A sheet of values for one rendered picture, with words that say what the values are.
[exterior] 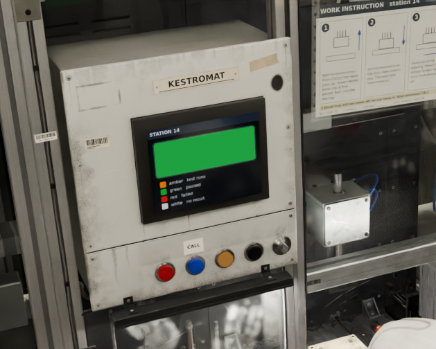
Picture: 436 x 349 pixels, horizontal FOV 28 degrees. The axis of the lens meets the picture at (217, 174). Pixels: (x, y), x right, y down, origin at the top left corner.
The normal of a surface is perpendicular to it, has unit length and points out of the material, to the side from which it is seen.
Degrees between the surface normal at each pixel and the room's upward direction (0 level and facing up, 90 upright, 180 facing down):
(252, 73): 90
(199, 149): 90
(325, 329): 0
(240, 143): 90
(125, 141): 90
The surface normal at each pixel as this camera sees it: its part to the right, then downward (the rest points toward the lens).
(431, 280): -0.93, 0.18
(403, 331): -0.47, -0.80
